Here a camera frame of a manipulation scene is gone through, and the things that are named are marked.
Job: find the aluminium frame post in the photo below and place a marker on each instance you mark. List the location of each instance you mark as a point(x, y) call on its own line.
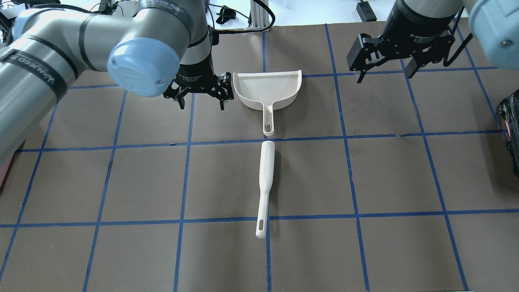
point(259, 18)

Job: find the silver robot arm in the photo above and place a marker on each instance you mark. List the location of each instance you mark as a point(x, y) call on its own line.
point(164, 48)
point(493, 23)

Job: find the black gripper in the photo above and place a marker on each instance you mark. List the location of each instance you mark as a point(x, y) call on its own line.
point(417, 24)
point(196, 74)

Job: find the black power adapter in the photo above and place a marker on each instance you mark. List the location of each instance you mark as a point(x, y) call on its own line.
point(365, 11)

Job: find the beige hand brush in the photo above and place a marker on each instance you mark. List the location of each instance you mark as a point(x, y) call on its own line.
point(265, 180)

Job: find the beige plastic dustpan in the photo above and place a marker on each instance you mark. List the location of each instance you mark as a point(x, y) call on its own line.
point(267, 92)

